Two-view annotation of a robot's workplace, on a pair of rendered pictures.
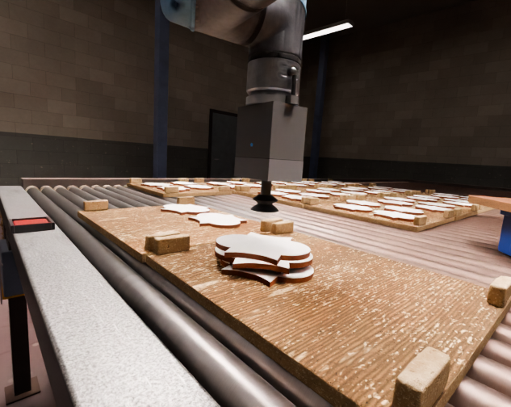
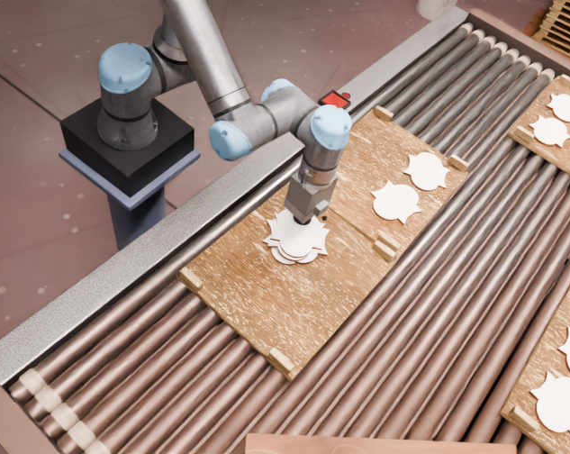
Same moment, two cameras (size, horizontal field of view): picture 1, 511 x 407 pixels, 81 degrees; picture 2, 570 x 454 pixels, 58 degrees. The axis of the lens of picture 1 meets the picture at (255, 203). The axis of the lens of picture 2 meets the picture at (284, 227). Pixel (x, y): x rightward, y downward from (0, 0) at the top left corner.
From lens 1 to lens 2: 112 cm
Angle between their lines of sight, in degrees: 72
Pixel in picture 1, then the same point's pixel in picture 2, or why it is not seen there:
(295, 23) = (312, 149)
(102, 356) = (209, 197)
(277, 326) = (225, 244)
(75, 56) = not seen: outside the picture
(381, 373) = (202, 275)
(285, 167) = (294, 209)
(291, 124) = (300, 194)
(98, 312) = (235, 185)
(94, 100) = not seen: outside the picture
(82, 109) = not seen: outside the picture
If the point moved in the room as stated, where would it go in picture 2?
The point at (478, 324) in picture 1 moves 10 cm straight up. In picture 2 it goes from (246, 331) to (250, 311)
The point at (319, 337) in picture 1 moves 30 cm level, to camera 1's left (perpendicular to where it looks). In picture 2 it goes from (220, 258) to (213, 161)
